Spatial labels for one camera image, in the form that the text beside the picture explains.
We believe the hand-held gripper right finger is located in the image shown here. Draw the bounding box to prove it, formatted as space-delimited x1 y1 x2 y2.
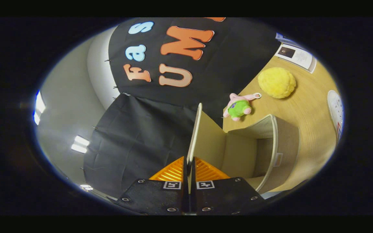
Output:
191 157 266 216

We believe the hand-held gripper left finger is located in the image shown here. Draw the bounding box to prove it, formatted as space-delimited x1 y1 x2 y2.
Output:
115 156 189 216

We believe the white striped sneaker shoe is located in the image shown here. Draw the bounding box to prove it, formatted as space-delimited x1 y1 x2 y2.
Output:
327 90 345 143

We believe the black backdrop cloth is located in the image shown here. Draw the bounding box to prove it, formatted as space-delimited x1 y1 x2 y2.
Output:
83 17 282 198

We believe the pink and green plush toy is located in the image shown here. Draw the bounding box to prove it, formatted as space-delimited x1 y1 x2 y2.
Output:
222 92 262 122

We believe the yellow round plush cushion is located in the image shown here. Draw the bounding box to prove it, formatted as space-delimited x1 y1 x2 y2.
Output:
258 67 297 99

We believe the white book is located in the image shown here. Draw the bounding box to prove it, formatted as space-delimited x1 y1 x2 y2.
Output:
274 43 317 74

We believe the blue book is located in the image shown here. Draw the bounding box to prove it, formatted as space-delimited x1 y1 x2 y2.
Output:
275 32 304 50

